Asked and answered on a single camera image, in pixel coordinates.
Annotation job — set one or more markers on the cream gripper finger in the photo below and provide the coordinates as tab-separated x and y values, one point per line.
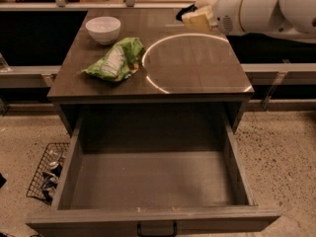
198	21
205	4

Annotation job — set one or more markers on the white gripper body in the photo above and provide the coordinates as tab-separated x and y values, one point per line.
227	14

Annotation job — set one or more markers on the dark blue rxbar wrapper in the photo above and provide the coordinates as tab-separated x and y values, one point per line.
184	11

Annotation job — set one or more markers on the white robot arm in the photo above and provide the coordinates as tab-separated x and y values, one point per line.
280	19

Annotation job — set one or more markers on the grey wooden drawer cabinet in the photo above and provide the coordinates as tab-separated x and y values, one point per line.
178	65

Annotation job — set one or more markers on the open grey top drawer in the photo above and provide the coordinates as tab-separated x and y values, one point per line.
129	166

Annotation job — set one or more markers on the green chip bag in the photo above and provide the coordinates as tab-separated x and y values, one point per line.
120	62

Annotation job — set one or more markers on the white ceramic bowl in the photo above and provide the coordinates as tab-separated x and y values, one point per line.
103	30

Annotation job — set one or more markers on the cans in wire basket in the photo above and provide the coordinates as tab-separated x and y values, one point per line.
51	177

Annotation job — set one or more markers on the black drawer handle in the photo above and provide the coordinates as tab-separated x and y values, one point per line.
157	230

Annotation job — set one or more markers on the black wire basket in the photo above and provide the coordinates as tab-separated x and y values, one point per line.
50	152

